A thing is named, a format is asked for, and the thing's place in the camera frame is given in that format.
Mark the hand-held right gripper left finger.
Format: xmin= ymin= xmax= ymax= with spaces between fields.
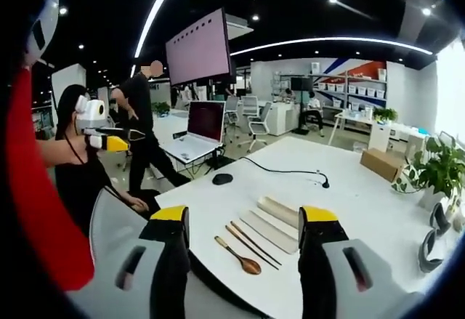
xmin=115 ymin=205 xmax=191 ymax=319

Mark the small green plant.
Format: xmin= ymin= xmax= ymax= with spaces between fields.
xmin=150 ymin=101 xmax=172 ymax=117
xmin=372 ymin=106 xmax=400 ymax=123

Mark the black laptop stand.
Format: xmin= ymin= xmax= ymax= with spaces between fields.
xmin=180 ymin=146 xmax=225 ymax=179

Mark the green potted plant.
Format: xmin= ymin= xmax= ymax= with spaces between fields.
xmin=391 ymin=131 xmax=465 ymax=222

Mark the dark wooden chopstick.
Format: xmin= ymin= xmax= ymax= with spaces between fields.
xmin=225 ymin=225 xmax=280 ymax=271
xmin=230 ymin=221 xmax=283 ymax=266

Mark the wooden spoon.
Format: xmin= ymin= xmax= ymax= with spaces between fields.
xmin=214 ymin=235 xmax=262 ymax=276

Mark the black computer mouse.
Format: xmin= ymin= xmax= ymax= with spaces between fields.
xmin=211 ymin=173 xmax=234 ymax=187

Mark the white laptop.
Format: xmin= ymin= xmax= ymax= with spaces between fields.
xmin=161 ymin=100 xmax=227 ymax=163

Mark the shelf with white bins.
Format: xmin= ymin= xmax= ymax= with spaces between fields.
xmin=314 ymin=65 xmax=388 ymax=133

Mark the grey headset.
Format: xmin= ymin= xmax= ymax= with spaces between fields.
xmin=418 ymin=201 xmax=455 ymax=273

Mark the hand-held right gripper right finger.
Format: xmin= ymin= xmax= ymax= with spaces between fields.
xmin=297 ymin=205 xmax=397 ymax=319

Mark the white cutlery case lid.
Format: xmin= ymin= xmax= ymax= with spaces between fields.
xmin=239 ymin=207 xmax=301 ymax=255

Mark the white mesh office chair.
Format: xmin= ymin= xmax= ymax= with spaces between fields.
xmin=238 ymin=94 xmax=274 ymax=153

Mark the curved ceiling light strip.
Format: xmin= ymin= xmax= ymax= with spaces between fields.
xmin=230 ymin=36 xmax=436 ymax=57
xmin=134 ymin=0 xmax=190 ymax=59

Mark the grey mesh office chair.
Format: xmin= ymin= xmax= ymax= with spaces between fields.
xmin=88 ymin=186 xmax=161 ymax=275

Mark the black cable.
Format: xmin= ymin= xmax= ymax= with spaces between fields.
xmin=242 ymin=156 xmax=331 ymax=190

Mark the cardboard box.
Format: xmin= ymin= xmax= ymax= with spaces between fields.
xmin=359 ymin=148 xmax=407 ymax=184

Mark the large pink display screen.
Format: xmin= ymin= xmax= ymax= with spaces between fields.
xmin=164 ymin=7 xmax=234 ymax=88

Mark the white cutlery case tray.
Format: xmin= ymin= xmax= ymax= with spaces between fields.
xmin=256 ymin=195 xmax=303 ymax=227

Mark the black monitor on stand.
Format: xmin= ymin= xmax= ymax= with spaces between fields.
xmin=289 ymin=76 xmax=314 ymax=135

